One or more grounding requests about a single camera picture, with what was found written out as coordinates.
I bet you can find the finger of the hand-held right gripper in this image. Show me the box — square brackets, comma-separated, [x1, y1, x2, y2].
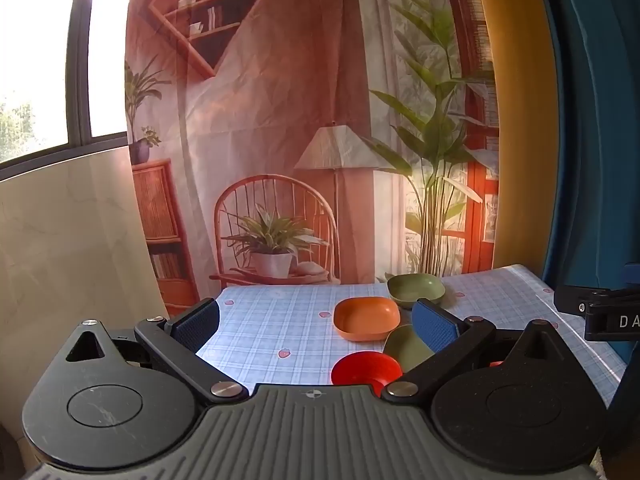
[553, 285, 603, 319]

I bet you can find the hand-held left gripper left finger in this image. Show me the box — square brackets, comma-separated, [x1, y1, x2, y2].
[63, 298, 249, 406]

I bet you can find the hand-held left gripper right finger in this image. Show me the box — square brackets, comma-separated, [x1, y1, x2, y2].
[382, 298, 576, 405]

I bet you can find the green bowl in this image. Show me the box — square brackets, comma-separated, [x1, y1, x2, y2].
[387, 273, 446, 310]

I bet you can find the green plate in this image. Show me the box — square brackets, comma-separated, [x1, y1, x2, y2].
[383, 325, 436, 373]

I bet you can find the orange square plate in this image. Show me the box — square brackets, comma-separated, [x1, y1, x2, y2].
[333, 297, 401, 343]

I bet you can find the blue checked strawberry tablecloth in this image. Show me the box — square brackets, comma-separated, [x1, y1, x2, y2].
[197, 264, 628, 411]

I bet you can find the yellow board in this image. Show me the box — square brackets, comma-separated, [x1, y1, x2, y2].
[472, 0, 556, 273]

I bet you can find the printed room scene backdrop cloth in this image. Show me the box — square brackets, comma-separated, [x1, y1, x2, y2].
[125, 0, 501, 306]

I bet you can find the window with dark frame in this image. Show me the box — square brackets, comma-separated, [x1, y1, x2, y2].
[0, 0, 132, 182]

